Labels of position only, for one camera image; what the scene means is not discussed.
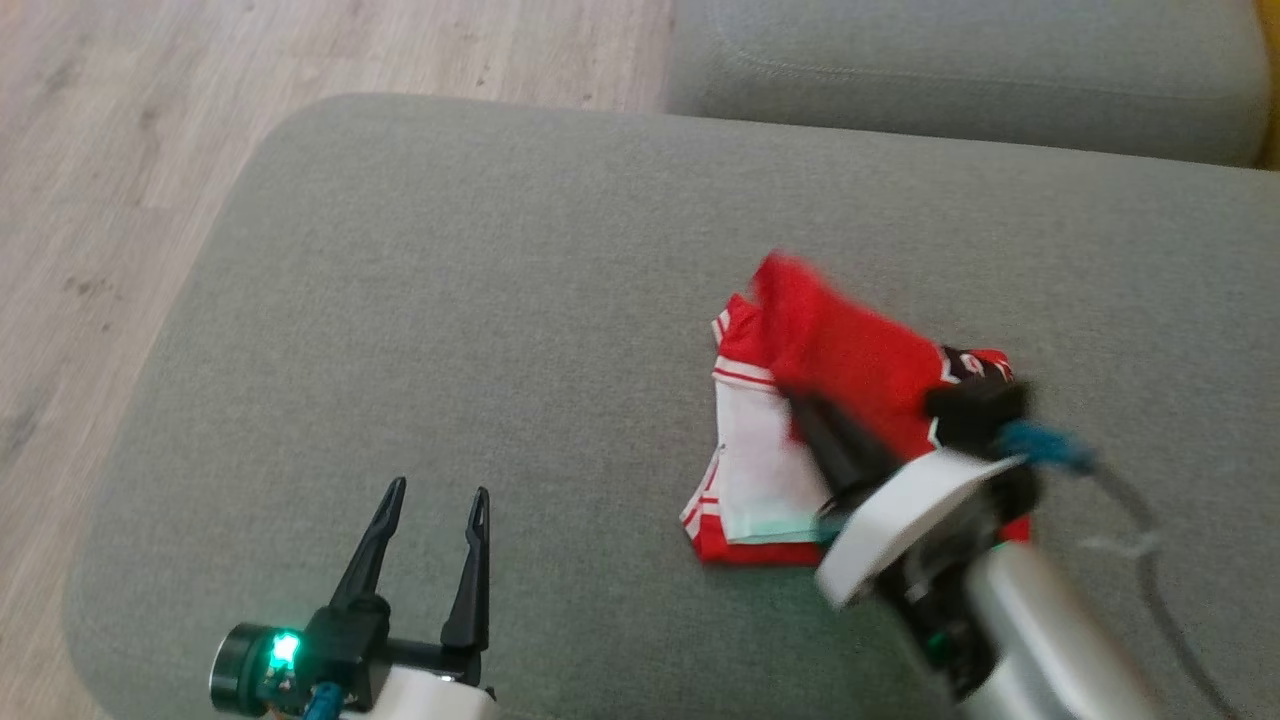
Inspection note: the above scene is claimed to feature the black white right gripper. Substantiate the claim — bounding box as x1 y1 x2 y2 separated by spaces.
783 388 1041 613

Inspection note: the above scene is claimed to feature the wide yellow sofa back cushion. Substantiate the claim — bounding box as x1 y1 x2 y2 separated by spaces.
1256 0 1280 171

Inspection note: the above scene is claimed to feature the blue plug right arm cable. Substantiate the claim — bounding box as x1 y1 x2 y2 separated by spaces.
998 418 1236 720

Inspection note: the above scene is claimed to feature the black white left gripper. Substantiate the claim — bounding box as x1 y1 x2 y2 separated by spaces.
303 477 501 720

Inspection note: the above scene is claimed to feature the red jersey with lettering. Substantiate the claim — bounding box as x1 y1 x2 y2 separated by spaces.
680 250 1033 568

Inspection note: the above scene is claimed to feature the large grey sofa seat cushion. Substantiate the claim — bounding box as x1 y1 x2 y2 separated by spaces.
62 93 1280 720

